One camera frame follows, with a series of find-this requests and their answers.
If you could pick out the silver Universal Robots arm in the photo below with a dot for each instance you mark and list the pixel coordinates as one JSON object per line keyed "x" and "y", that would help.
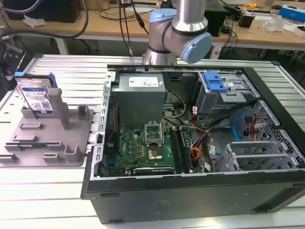
{"x": 183, "y": 31}

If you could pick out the hard disk in blue carrier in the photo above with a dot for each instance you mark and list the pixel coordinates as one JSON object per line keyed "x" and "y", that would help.
{"x": 35, "y": 94}

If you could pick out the grey power supply unit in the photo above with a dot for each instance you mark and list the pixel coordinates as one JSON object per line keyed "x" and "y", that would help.
{"x": 138, "y": 100}

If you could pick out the green motherboard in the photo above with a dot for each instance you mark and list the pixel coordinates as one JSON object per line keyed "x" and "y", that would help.
{"x": 152, "y": 148}

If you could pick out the CPU socket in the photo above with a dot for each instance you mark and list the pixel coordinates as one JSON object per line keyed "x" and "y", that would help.
{"x": 155, "y": 154}

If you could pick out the RAM slot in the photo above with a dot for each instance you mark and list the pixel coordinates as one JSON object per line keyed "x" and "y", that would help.
{"x": 183, "y": 150}

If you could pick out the black graphics card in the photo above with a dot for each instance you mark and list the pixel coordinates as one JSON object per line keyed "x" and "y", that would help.
{"x": 152, "y": 170}

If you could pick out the blue drive bay latch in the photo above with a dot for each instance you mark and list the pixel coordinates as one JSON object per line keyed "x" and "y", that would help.
{"x": 214, "y": 82}

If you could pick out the silver drive cage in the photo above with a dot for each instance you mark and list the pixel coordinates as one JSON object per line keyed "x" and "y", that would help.
{"x": 224, "y": 95}

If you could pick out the black open PC case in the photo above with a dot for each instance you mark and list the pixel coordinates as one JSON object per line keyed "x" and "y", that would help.
{"x": 195, "y": 190}

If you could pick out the wooden desk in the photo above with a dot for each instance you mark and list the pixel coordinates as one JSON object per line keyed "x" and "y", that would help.
{"x": 152, "y": 26}

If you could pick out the grey parts rack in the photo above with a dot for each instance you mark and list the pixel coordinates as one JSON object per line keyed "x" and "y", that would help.
{"x": 47, "y": 140}

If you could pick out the green RAM stick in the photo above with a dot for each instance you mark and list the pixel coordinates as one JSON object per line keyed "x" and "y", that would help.
{"x": 33, "y": 144}

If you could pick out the black box on desk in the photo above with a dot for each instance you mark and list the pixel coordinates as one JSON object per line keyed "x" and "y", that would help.
{"x": 246, "y": 18}

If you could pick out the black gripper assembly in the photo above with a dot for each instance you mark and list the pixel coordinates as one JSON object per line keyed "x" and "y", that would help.
{"x": 7, "y": 64}

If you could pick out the clear plastic bag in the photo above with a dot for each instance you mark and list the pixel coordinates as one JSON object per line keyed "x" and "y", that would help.
{"x": 276, "y": 22}

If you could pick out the blue cardboard box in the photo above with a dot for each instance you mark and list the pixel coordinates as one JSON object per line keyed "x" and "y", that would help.
{"x": 291, "y": 12}

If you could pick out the silver expansion bracket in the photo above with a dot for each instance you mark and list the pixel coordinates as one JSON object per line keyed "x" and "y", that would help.
{"x": 252, "y": 145}

